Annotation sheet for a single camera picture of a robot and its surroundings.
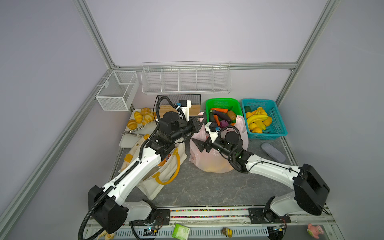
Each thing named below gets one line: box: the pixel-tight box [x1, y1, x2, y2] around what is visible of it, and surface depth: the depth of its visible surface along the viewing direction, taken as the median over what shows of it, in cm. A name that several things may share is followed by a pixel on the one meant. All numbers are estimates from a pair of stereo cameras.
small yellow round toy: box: [222, 227, 233, 238], surface depth 69 cm
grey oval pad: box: [261, 142, 286, 163], surface depth 96 cm
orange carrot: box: [210, 108, 229, 114], surface depth 120 cm
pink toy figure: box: [306, 223, 324, 239], surface depth 69 cm
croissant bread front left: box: [127, 119, 138, 130], surface depth 111 cm
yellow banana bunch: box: [246, 106, 273, 134], surface depth 110 cm
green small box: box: [172, 223, 191, 240], surface depth 69 cm
